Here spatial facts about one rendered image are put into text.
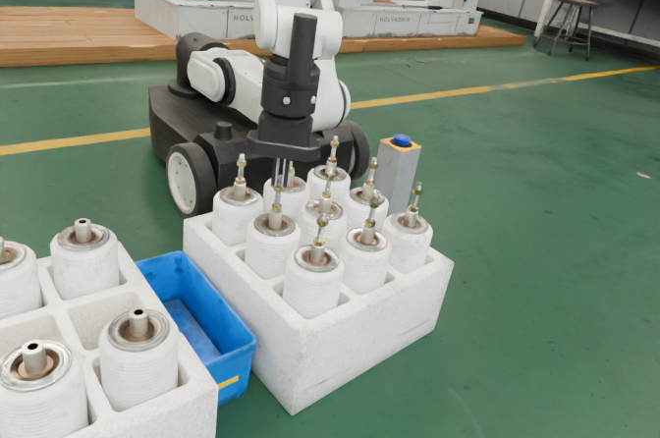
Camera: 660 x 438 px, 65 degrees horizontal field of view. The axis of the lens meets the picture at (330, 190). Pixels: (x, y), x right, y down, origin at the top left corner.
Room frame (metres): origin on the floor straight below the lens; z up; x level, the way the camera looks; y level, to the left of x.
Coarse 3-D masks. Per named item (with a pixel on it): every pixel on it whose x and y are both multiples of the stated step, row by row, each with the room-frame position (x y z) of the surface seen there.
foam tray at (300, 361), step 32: (192, 224) 0.87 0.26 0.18; (192, 256) 0.85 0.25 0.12; (224, 256) 0.78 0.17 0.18; (224, 288) 0.76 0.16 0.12; (256, 288) 0.70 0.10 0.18; (384, 288) 0.76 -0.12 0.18; (416, 288) 0.80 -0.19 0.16; (256, 320) 0.69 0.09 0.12; (288, 320) 0.64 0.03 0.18; (320, 320) 0.65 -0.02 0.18; (352, 320) 0.68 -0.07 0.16; (384, 320) 0.75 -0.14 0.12; (416, 320) 0.83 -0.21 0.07; (256, 352) 0.68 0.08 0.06; (288, 352) 0.63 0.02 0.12; (320, 352) 0.64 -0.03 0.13; (352, 352) 0.69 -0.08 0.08; (384, 352) 0.76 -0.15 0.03; (288, 384) 0.62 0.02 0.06; (320, 384) 0.65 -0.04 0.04
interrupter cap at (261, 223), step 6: (258, 216) 0.81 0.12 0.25; (264, 216) 0.82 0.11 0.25; (282, 216) 0.83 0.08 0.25; (258, 222) 0.79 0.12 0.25; (264, 222) 0.80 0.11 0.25; (282, 222) 0.81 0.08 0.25; (288, 222) 0.81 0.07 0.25; (294, 222) 0.81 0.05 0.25; (258, 228) 0.77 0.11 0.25; (264, 228) 0.78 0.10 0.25; (270, 228) 0.79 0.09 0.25; (282, 228) 0.79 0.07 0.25; (288, 228) 0.79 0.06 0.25; (294, 228) 0.79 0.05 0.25; (264, 234) 0.76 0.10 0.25; (270, 234) 0.76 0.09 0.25; (276, 234) 0.76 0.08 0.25; (282, 234) 0.77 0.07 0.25; (288, 234) 0.77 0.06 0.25
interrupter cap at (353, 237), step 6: (354, 228) 0.82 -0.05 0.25; (360, 228) 0.83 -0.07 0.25; (348, 234) 0.80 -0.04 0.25; (354, 234) 0.81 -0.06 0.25; (360, 234) 0.81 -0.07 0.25; (378, 234) 0.82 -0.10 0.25; (348, 240) 0.78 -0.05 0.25; (354, 240) 0.79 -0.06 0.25; (378, 240) 0.80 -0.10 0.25; (384, 240) 0.80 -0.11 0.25; (354, 246) 0.77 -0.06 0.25; (360, 246) 0.77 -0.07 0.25; (366, 246) 0.77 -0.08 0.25; (372, 246) 0.77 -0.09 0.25; (378, 246) 0.78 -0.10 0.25; (384, 246) 0.78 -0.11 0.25
